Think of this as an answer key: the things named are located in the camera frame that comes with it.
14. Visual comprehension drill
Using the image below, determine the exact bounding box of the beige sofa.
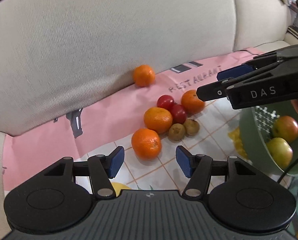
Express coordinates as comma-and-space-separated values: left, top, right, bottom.
0, 0, 292, 239

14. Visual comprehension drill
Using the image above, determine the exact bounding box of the black cable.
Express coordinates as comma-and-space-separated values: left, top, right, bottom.
277, 149, 298, 184

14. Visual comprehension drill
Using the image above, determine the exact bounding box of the pink checked picnic cloth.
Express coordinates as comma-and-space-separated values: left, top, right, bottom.
3, 44, 276, 193

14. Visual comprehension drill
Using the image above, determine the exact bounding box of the middle mandarin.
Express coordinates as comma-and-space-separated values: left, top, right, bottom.
143, 107, 173, 134

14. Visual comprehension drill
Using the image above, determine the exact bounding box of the green plastic colander bowl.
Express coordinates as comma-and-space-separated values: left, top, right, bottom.
239, 101, 298, 175

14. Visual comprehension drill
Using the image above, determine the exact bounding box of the front left mandarin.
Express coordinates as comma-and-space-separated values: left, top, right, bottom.
131, 128, 162, 160

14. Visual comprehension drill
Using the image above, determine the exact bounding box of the mandarin by sofa back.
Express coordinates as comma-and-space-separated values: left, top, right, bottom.
133, 64, 156, 87

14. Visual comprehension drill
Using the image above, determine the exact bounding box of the green yellow pear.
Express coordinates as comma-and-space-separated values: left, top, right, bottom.
266, 138, 293, 170

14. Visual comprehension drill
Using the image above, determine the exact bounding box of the mandarin near restaurant text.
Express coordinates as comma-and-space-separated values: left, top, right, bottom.
181, 89, 205, 115

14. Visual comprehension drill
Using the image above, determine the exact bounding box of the red yellow apple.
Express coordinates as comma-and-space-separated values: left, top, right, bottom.
271, 115, 298, 144

